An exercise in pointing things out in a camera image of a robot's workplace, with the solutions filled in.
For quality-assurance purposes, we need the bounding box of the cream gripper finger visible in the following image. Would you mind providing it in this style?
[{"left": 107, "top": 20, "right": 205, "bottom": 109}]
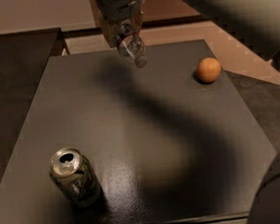
[
  {"left": 133, "top": 12, "right": 144, "bottom": 34},
  {"left": 99, "top": 13, "right": 120, "bottom": 48}
]

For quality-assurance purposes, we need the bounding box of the clear plastic water bottle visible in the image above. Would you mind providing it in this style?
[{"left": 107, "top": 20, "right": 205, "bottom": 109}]
[{"left": 116, "top": 24, "right": 148, "bottom": 68}]

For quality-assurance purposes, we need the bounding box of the orange fruit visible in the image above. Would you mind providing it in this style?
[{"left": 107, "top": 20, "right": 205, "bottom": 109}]
[{"left": 196, "top": 57, "right": 221, "bottom": 84}]

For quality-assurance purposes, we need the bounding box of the open aluminium drink can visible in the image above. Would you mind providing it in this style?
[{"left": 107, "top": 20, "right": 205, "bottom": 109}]
[{"left": 49, "top": 147, "right": 101, "bottom": 208}]

